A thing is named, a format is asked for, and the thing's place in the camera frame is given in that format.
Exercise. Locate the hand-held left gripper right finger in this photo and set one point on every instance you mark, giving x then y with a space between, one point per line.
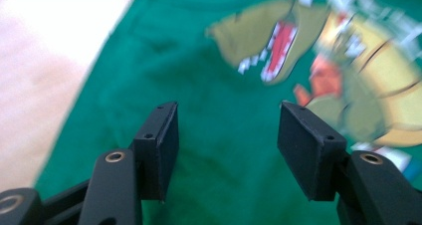
308 152

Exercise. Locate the green dinosaur print t-shirt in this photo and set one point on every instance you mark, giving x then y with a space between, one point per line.
205 118

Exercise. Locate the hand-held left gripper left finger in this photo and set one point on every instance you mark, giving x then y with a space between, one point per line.
156 152

